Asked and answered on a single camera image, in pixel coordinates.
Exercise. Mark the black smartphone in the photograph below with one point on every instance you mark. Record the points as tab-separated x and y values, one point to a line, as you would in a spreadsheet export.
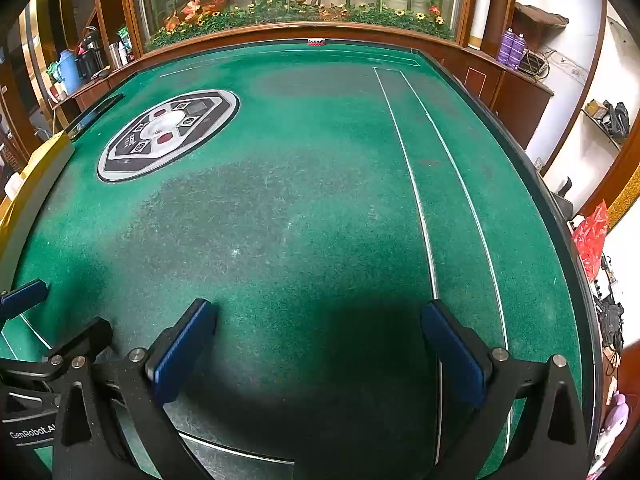
95	116

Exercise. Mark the pink plush toy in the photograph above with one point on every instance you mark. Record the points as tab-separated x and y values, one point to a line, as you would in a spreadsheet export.
619	412

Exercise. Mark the yellow cardboard box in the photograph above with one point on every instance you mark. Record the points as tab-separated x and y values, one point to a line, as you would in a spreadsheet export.
35	180

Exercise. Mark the small red white pack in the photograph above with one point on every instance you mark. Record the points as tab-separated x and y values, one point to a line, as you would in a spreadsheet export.
316	42

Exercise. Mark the dark wooden wall shelf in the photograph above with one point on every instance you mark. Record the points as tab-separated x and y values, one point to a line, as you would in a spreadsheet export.
540	15

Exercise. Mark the glass artificial plant display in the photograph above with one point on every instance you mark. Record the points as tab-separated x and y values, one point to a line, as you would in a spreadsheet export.
300	15

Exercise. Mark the steel thermos flask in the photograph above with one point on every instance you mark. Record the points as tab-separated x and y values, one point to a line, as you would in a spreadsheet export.
115	55

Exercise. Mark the wooden side cabinet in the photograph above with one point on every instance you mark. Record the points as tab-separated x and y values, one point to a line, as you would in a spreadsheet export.
515	95

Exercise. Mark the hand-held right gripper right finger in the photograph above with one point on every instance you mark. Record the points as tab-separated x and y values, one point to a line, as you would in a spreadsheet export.
452	355

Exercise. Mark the blue thermos jug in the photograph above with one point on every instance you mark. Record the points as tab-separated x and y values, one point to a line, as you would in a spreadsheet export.
67	72

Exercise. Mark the purple bottle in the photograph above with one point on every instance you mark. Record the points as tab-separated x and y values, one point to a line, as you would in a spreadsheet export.
518	51
507	46

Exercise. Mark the black kettle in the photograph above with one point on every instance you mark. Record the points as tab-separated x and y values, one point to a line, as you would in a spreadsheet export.
92	55

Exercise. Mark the grey mahjong table control panel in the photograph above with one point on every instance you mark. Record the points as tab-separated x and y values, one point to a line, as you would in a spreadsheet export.
165	130

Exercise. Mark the wooden counter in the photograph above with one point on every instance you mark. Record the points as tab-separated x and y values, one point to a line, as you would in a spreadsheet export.
85	92

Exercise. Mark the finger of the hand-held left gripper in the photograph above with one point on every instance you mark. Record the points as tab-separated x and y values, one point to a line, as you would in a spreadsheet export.
85	340
25	296

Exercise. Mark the red plastic bag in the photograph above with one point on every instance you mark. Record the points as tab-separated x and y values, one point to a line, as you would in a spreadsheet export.
590	240

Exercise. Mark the green packet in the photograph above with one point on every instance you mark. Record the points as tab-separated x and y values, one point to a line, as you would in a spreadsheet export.
124	41

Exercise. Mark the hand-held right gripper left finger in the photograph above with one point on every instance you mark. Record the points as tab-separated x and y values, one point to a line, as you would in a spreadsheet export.
185	350

